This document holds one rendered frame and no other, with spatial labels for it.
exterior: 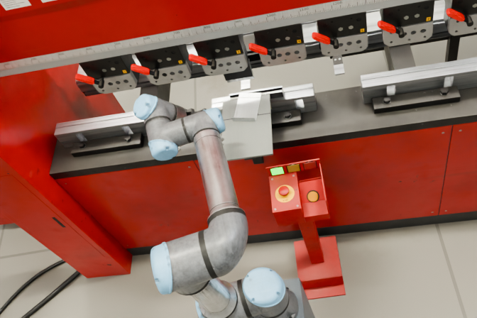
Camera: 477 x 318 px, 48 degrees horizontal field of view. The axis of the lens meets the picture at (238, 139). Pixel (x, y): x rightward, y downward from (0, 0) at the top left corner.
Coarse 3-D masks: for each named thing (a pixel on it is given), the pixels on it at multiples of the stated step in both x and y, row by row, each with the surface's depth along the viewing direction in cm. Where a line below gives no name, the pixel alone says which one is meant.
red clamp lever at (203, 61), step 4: (192, 56) 172; (196, 56) 172; (192, 60) 172; (196, 60) 172; (200, 60) 173; (204, 60) 173; (212, 60) 175; (204, 64) 174; (208, 64) 174; (212, 64) 174; (212, 68) 175
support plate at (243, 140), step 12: (264, 96) 196; (228, 108) 197; (264, 108) 193; (228, 120) 194; (264, 120) 190; (228, 132) 191; (240, 132) 189; (252, 132) 188; (264, 132) 187; (228, 144) 188; (240, 144) 186; (252, 144) 185; (264, 144) 184; (228, 156) 185; (240, 156) 184; (252, 156) 183
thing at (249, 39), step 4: (244, 36) 213; (248, 36) 212; (252, 36) 210; (244, 40) 210; (248, 40) 209; (252, 40) 209; (248, 44) 208; (256, 44) 209; (248, 48) 207; (248, 52) 207; (252, 52) 207; (248, 56) 207; (252, 56) 207; (256, 56) 207; (252, 60) 209; (244, 80) 202; (248, 80) 202; (244, 84) 201; (248, 84) 201; (244, 88) 200; (248, 88) 200
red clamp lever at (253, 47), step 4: (252, 44) 168; (252, 48) 168; (256, 48) 168; (260, 48) 169; (264, 48) 170; (272, 48) 173; (256, 52) 169; (260, 52) 169; (264, 52) 169; (268, 52) 171; (272, 52) 171; (272, 56) 170
